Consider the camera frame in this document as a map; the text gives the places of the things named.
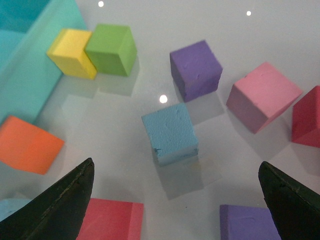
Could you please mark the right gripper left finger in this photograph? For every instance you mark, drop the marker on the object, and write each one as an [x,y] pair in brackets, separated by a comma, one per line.
[57,213]

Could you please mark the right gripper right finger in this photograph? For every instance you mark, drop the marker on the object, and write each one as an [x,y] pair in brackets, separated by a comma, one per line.
[294,208]

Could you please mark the light blue foam block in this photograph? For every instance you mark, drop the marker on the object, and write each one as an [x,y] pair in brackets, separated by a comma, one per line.
[11,205]

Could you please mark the red foam block centre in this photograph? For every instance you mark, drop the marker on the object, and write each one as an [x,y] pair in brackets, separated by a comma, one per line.
[112,220]

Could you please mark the purple foam block near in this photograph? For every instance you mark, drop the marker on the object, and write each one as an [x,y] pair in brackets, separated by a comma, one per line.
[246,223]

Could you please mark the purple foam block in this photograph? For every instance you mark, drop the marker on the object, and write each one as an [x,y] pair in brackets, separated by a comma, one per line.
[195,70]
[246,223]

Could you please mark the orange foam block left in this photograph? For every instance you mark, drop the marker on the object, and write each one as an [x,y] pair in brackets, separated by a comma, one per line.
[26,147]

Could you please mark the dark red foam block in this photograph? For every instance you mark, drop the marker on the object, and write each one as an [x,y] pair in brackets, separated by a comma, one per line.
[306,119]

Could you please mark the pink foam block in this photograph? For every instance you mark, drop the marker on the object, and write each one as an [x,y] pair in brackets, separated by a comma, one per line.
[261,96]

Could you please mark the yellow foam block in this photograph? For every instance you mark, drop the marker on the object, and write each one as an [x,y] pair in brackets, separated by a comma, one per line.
[68,53]

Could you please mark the purple foam block far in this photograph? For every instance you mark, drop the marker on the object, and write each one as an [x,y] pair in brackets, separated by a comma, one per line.
[195,70]

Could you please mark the green foam block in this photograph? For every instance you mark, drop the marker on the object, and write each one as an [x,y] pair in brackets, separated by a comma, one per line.
[112,49]

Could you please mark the teal plastic bin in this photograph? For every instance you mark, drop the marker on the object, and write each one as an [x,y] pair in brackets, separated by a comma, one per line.
[27,75]

